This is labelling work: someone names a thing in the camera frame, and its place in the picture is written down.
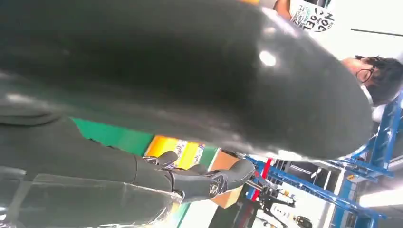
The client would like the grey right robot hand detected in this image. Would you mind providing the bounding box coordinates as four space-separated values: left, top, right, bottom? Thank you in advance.
0 0 374 228

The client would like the brown cardboard box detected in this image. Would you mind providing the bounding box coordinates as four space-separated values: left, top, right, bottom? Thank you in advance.
209 150 244 209

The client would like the green table mat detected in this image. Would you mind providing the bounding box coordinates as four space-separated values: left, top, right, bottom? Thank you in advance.
71 117 219 228

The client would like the white and black background robot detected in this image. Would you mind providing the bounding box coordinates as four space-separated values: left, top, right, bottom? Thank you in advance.
256 185 314 228

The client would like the blue metal rack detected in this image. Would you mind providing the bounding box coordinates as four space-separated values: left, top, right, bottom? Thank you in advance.
244 91 403 228

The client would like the person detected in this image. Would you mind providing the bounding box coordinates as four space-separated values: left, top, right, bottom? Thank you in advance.
258 0 403 108

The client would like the red upright post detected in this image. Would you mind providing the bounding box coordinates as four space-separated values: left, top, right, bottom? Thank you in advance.
250 157 273 202

